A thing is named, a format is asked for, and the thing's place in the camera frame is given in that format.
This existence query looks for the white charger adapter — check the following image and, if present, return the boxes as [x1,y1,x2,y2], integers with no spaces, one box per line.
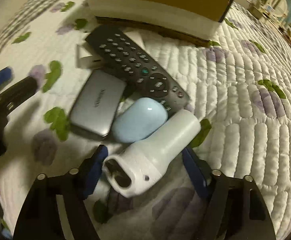
[76,42,104,69]

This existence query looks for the grey power bank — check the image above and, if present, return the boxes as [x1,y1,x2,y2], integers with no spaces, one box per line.
[68,69,126,138]

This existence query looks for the white handheld device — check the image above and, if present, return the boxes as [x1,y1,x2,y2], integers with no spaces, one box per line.
[102,109,201,198]

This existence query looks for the black remote control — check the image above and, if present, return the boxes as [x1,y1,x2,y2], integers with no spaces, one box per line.
[85,25,190,116]

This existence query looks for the light blue case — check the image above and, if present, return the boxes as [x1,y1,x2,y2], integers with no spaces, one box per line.
[111,98,168,143]

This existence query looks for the white floral quilted mat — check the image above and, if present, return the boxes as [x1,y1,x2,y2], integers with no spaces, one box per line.
[0,0,291,239]

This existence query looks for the white dressing table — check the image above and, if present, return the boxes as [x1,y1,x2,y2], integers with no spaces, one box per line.
[248,4,291,47]

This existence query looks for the brown cardboard box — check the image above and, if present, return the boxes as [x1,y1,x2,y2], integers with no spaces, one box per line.
[88,0,234,40]

